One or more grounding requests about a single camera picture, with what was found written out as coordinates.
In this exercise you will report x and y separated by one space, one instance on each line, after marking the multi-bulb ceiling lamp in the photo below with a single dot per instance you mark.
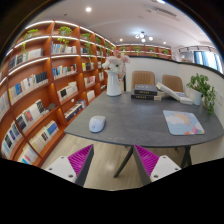
142 36

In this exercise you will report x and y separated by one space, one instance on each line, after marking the ceiling air vent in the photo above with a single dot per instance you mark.
165 12

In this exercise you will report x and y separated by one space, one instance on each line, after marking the green potted plant white pot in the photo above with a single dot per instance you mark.
197 96

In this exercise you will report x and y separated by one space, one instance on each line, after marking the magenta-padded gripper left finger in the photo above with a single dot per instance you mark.
63 166

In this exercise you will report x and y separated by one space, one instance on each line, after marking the window with curtains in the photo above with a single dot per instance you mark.
206 60

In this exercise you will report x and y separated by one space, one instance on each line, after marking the tan upholstered chair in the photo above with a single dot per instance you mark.
173 82
143 79

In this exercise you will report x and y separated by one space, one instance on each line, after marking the black metal table leg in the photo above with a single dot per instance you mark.
122 163
186 156

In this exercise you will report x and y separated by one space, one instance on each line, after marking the white computer mouse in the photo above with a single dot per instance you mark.
97 124

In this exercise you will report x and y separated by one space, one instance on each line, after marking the white vase with pink flowers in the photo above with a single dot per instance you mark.
113 85

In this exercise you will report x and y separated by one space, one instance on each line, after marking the thick dark hardcover book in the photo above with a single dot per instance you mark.
145 89

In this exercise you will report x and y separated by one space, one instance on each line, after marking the thin dark hardcover book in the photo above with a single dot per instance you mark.
145 97

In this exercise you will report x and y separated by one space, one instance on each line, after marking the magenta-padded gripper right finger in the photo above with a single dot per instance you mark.
163 166

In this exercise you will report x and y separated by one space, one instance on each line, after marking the orange wooden bookshelf unit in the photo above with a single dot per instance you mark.
40 96

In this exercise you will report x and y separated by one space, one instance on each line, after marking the orange wall shelf with plants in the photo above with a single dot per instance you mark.
143 50

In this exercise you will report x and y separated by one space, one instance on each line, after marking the pastel sun cloud mouse pad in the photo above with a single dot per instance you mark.
182 123

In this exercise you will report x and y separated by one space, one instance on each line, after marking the white thick book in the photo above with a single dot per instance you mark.
168 91

